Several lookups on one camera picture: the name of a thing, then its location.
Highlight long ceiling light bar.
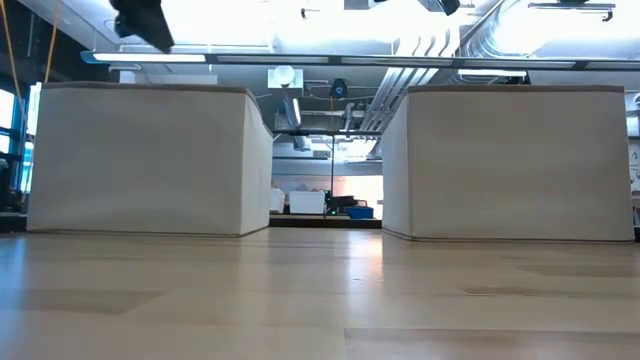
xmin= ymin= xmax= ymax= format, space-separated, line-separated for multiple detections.
xmin=79 ymin=49 xmax=640 ymax=72

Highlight beige fabric storage bin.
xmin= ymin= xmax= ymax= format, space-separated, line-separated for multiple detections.
xmin=25 ymin=81 xmax=275 ymax=239
xmin=380 ymin=83 xmax=636 ymax=245

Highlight white square ceiling fixture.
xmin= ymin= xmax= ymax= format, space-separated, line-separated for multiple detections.
xmin=266 ymin=64 xmax=305 ymax=91

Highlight white container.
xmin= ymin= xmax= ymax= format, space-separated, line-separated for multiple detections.
xmin=269 ymin=186 xmax=287 ymax=215

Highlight thin vertical pole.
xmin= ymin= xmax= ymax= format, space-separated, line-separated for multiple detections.
xmin=328 ymin=97 xmax=336 ymax=216

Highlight white storage box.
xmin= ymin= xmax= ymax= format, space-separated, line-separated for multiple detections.
xmin=288 ymin=189 xmax=327 ymax=216

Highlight black device with green light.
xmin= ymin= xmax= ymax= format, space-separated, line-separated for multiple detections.
xmin=324 ymin=188 xmax=359 ymax=217

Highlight silver ceiling ducts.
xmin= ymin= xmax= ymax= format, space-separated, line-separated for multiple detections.
xmin=358 ymin=29 xmax=501 ymax=134

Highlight dark background table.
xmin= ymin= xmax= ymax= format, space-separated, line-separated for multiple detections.
xmin=268 ymin=213 xmax=384 ymax=230

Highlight blue plastic bin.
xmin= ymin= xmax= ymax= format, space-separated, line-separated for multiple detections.
xmin=344 ymin=205 xmax=375 ymax=221

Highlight orange hanging cable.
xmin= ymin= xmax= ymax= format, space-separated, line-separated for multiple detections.
xmin=0 ymin=0 xmax=24 ymax=101
xmin=43 ymin=0 xmax=62 ymax=85

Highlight black overhead camera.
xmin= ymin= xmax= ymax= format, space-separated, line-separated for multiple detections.
xmin=329 ymin=77 xmax=350 ymax=100

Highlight wall poster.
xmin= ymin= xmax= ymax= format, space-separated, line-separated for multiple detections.
xmin=627 ymin=142 xmax=640 ymax=194

